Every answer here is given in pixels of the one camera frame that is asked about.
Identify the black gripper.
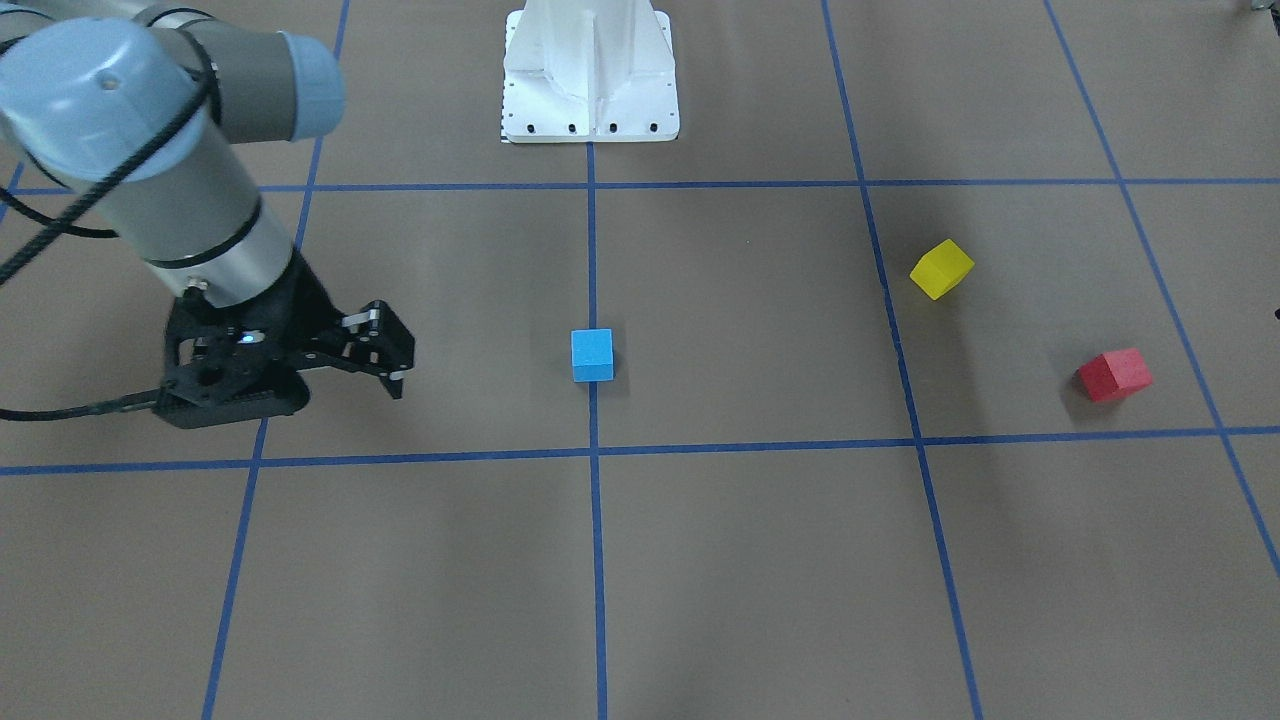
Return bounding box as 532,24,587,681
155,250,416,429

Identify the blue wooden block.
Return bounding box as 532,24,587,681
570,328,616,383

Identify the red wooden block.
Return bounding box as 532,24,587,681
1075,347,1155,404

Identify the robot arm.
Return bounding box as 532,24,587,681
3,1,415,429

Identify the yellow wooden block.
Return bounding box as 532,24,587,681
908,238,977,301

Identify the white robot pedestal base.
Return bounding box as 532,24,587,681
500,1,681,143

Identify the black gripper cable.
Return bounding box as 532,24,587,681
0,29,221,423

